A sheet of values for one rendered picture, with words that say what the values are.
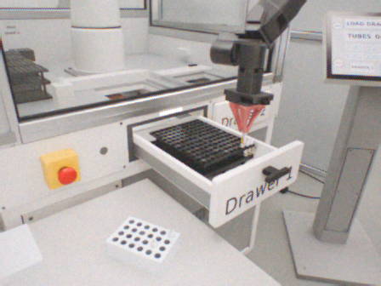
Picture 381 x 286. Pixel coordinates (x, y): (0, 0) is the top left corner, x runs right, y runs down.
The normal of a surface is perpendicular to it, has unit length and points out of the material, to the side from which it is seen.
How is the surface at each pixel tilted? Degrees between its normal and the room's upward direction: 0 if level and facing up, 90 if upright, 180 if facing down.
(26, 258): 0
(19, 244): 0
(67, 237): 0
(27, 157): 90
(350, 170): 90
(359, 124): 90
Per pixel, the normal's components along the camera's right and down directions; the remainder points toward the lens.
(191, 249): 0.02, -0.90
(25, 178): 0.63, 0.35
